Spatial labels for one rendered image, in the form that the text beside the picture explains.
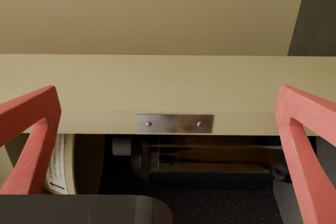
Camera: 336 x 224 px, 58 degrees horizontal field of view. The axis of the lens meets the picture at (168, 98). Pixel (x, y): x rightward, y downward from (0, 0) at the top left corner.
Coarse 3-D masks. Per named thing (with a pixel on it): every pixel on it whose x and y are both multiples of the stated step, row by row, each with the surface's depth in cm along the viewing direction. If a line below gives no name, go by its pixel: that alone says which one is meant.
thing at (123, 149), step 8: (120, 136) 43; (128, 136) 43; (136, 136) 40; (112, 144) 42; (120, 144) 42; (128, 144) 42; (136, 144) 40; (112, 152) 43; (120, 152) 43; (128, 152) 43; (136, 152) 39; (136, 160) 40; (136, 168) 40
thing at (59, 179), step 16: (64, 144) 36; (80, 144) 51; (96, 144) 52; (64, 160) 35; (80, 160) 50; (96, 160) 51; (48, 176) 37; (64, 176) 36; (80, 176) 48; (96, 176) 49; (64, 192) 37; (80, 192) 45; (96, 192) 47
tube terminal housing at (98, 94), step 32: (0, 64) 34; (32, 64) 34; (64, 64) 34; (96, 64) 35; (128, 64) 35; (160, 64) 35; (192, 64) 35; (224, 64) 35; (256, 64) 35; (288, 64) 35; (320, 64) 35; (0, 96) 29; (64, 96) 29; (96, 96) 29; (128, 96) 29; (160, 96) 29; (192, 96) 29; (224, 96) 29; (256, 96) 29; (320, 96) 30; (64, 128) 29; (96, 128) 29; (128, 128) 29; (224, 128) 29; (256, 128) 29; (0, 160) 32
